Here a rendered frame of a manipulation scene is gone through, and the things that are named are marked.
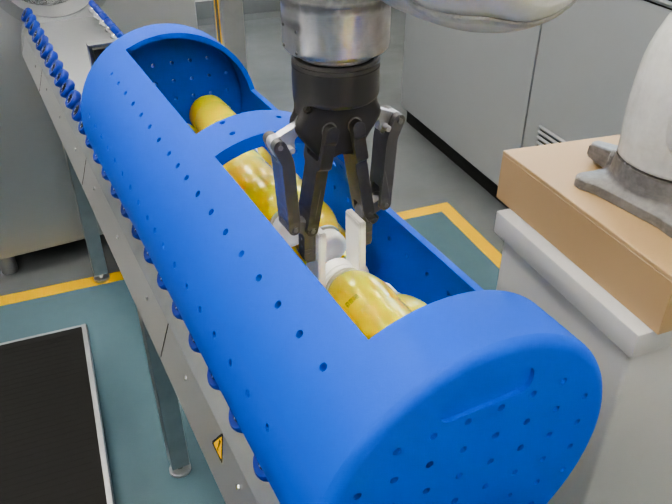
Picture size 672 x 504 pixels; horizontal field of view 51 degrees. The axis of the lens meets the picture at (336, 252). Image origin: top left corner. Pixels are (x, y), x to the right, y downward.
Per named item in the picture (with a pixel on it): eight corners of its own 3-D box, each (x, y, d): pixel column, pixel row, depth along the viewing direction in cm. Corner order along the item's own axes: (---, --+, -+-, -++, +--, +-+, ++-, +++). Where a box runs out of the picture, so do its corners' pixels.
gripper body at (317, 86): (358, 31, 63) (356, 127, 68) (271, 46, 60) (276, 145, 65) (402, 56, 57) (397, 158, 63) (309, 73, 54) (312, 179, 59)
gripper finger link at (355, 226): (344, 209, 70) (351, 207, 70) (345, 266, 74) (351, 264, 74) (359, 223, 67) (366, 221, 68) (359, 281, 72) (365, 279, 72)
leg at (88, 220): (108, 272, 266) (73, 118, 230) (111, 281, 262) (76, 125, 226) (92, 277, 264) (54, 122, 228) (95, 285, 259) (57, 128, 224)
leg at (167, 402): (187, 458, 194) (154, 275, 158) (194, 473, 190) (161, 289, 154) (167, 466, 192) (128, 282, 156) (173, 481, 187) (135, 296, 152)
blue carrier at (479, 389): (248, 163, 134) (238, 12, 118) (570, 519, 70) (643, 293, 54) (96, 196, 123) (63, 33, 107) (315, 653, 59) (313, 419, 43)
